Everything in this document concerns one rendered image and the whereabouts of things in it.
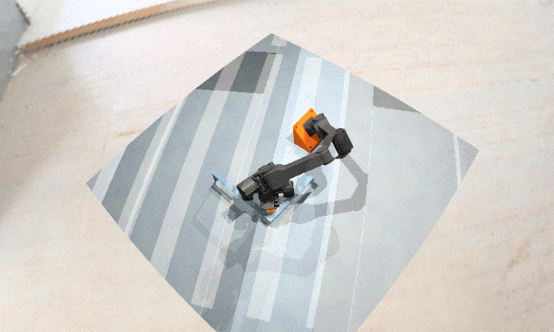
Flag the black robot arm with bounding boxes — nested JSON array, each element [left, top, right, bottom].
[[236, 113, 353, 210]]

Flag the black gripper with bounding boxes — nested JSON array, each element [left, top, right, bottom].
[[242, 180, 294, 201]]

